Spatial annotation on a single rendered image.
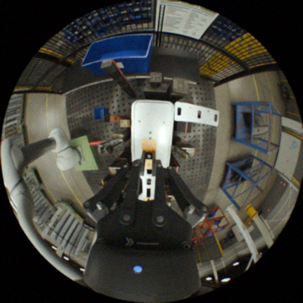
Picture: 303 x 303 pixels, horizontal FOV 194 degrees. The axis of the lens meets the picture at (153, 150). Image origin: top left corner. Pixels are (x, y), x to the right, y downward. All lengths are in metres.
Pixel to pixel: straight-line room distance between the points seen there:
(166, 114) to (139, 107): 0.14
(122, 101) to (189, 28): 0.70
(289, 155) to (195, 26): 7.69
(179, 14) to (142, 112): 0.52
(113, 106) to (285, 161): 8.28
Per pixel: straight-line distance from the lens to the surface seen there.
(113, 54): 0.63
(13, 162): 0.52
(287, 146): 7.80
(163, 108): 0.47
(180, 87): 0.46
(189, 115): 0.51
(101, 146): 0.31
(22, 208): 0.38
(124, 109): 0.81
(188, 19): 0.51
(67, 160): 0.89
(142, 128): 0.47
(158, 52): 0.59
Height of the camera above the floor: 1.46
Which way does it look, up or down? 71 degrees down
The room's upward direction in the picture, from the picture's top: 178 degrees clockwise
